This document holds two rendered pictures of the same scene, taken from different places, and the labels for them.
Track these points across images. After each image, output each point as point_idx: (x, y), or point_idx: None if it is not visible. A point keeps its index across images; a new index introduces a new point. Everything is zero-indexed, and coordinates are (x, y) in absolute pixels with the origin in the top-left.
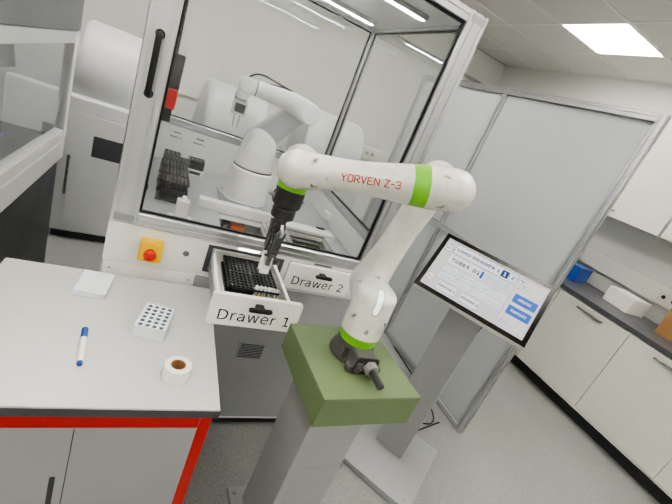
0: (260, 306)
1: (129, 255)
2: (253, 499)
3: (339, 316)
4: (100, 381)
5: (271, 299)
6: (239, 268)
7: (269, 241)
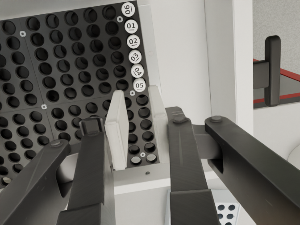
0: (258, 76)
1: None
2: None
3: None
4: None
5: (242, 47)
6: (23, 139)
7: (112, 197)
